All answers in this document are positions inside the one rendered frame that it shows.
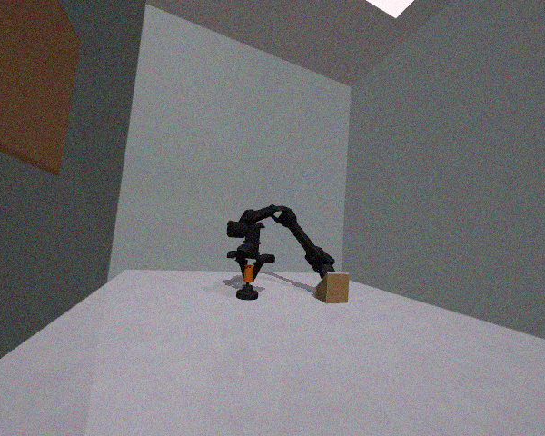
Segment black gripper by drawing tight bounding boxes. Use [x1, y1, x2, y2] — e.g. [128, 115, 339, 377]
[227, 238, 275, 280]

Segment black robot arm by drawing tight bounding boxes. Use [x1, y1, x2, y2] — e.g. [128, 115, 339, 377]
[227, 204, 336, 279]

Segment orange knob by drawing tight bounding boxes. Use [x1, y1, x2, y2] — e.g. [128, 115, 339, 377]
[243, 265, 254, 282]

